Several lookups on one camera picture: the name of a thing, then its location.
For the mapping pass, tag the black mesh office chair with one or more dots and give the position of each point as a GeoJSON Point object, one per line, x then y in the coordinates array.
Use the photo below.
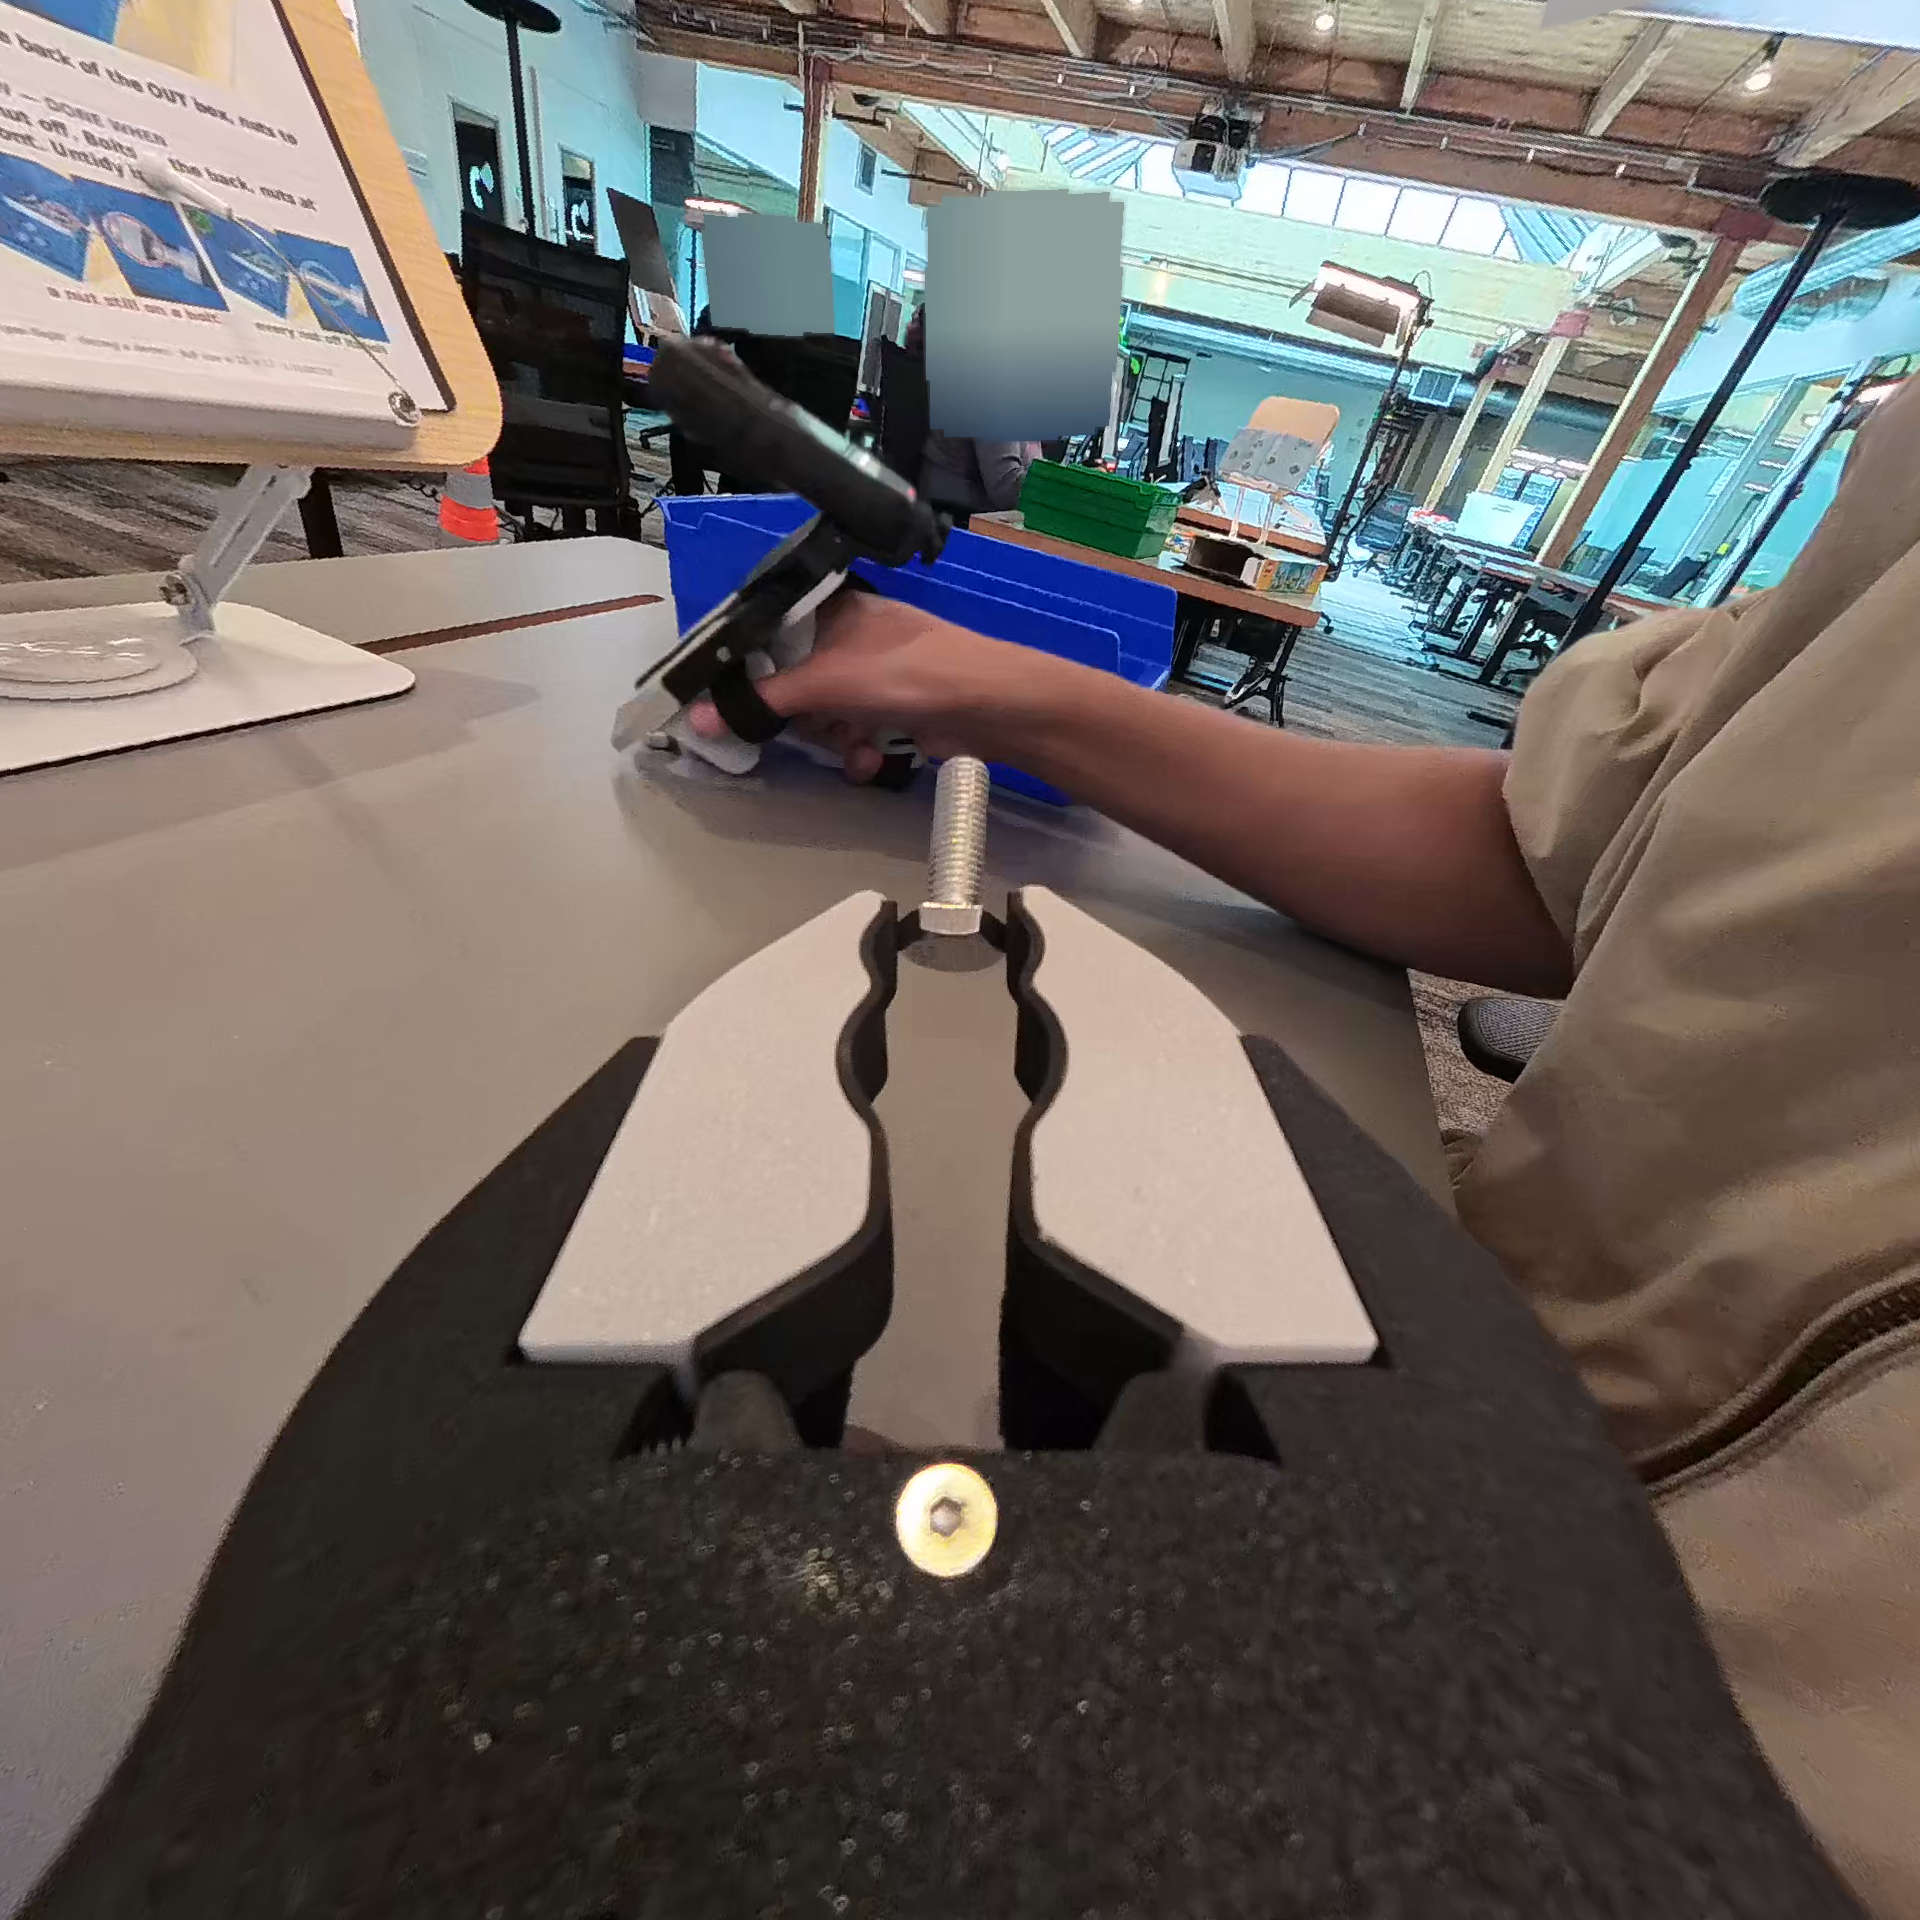
{"type": "Point", "coordinates": [557, 362]}

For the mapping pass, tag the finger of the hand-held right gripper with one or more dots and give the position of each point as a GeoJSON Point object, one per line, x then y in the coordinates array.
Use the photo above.
{"type": "Point", "coordinates": [698, 674]}
{"type": "Point", "coordinates": [720, 749]}

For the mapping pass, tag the blue plastic bin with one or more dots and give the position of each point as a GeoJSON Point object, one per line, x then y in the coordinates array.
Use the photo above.
{"type": "Point", "coordinates": [1083, 614]}

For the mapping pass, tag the black floor lamp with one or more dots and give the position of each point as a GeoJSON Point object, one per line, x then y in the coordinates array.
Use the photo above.
{"type": "Point", "coordinates": [1837, 200]}
{"type": "Point", "coordinates": [518, 16]}

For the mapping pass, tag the orange traffic cone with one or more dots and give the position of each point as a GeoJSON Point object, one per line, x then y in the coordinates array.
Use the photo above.
{"type": "Point", "coordinates": [472, 510]}

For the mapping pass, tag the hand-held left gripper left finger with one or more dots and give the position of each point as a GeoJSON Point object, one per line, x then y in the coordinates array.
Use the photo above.
{"type": "Point", "coordinates": [720, 1201]}

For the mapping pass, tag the instruction board on white stand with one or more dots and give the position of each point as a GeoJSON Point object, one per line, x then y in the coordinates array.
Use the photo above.
{"type": "Point", "coordinates": [181, 211]}

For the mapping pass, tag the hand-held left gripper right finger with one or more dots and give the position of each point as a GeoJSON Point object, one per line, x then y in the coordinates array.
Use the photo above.
{"type": "Point", "coordinates": [1188, 1201]}

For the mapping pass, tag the person's right hand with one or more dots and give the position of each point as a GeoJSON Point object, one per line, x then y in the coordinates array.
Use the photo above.
{"type": "Point", "coordinates": [885, 674]}

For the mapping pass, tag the steel hex bolt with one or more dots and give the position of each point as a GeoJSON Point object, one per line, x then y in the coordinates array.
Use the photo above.
{"type": "Point", "coordinates": [957, 841]}

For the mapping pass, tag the green crate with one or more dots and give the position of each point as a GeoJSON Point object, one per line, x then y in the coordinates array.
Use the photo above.
{"type": "Point", "coordinates": [1106, 510]}

